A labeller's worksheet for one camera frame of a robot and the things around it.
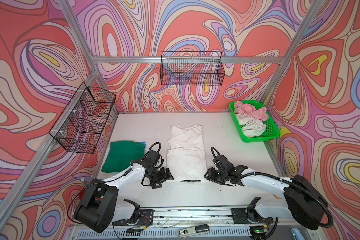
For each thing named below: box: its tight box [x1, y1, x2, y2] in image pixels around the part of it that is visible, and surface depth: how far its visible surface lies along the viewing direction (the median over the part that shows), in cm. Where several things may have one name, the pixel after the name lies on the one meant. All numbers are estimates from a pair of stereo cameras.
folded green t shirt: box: [101, 141, 144, 173], surface depth 95 cm
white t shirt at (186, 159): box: [166, 124, 208, 182], surface depth 96 cm
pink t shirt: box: [234, 100, 269, 121], surface depth 113 cm
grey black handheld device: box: [178, 224, 210, 238], surface depth 68 cm
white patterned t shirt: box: [235, 113, 267, 138], surface depth 107 cm
